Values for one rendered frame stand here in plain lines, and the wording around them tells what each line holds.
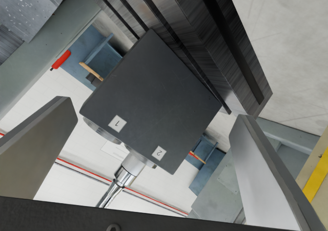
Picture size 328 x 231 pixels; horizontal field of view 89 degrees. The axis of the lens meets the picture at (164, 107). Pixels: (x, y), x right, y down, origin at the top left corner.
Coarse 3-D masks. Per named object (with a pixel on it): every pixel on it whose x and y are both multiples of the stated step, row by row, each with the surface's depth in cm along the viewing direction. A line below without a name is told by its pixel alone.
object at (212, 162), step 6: (216, 150) 691; (210, 156) 692; (216, 156) 675; (222, 156) 659; (210, 162) 676; (216, 162) 660; (204, 168) 678; (210, 168) 660; (198, 174) 679; (204, 174) 663; (210, 174) 646; (198, 180) 664; (204, 180) 648; (192, 186) 665; (198, 186) 649; (198, 192) 635
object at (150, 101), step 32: (128, 64) 28; (160, 64) 30; (96, 96) 27; (128, 96) 29; (160, 96) 31; (192, 96) 34; (96, 128) 29; (128, 128) 29; (160, 128) 32; (192, 128) 35; (160, 160) 33
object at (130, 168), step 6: (126, 156) 37; (132, 156) 35; (126, 162) 35; (132, 162) 35; (138, 162) 35; (120, 168) 35; (126, 168) 35; (132, 168) 35; (138, 168) 35; (120, 174) 35; (126, 174) 34; (132, 174) 35; (138, 174) 36; (126, 180) 34; (132, 180) 35
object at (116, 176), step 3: (114, 171) 36; (114, 174) 35; (117, 174) 35; (117, 177) 35; (120, 177) 34; (120, 180) 34; (123, 180) 34; (123, 183) 34; (126, 183) 35; (129, 183) 35; (132, 183) 36; (126, 186) 35; (129, 186) 36
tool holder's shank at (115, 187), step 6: (114, 180) 36; (114, 186) 35; (120, 186) 35; (108, 192) 35; (114, 192) 35; (102, 198) 35; (108, 198) 35; (114, 198) 36; (96, 204) 35; (102, 204) 34; (108, 204) 35
